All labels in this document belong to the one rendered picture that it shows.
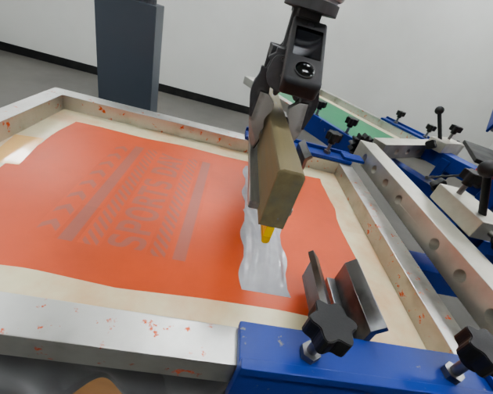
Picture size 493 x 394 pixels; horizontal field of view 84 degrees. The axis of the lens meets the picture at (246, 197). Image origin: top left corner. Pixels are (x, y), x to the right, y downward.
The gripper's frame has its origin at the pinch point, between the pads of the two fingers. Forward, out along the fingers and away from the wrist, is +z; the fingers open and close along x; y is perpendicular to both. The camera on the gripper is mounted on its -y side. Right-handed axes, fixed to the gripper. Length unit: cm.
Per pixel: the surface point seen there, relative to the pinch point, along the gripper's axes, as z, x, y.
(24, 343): 11.0, 20.1, -29.4
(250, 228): 12.7, -0.5, -6.2
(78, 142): 13.7, 35.8, 10.6
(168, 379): 33.4, 7.5, -22.1
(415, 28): -53, -206, 381
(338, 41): -14, -115, 380
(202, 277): 13.5, 6.1, -17.3
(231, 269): 13.5, 2.2, -15.0
